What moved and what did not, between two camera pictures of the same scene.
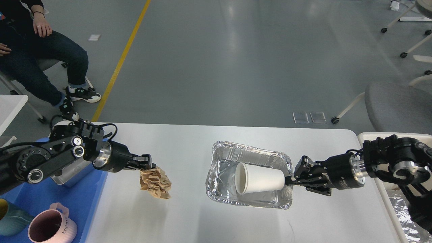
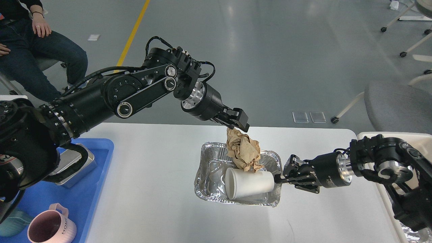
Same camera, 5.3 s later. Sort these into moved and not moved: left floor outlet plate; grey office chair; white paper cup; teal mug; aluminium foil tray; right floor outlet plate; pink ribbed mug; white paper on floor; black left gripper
Moved: aluminium foil tray; black left gripper; white paper cup
Not moved: teal mug; grey office chair; right floor outlet plate; white paper on floor; left floor outlet plate; pink ribbed mug
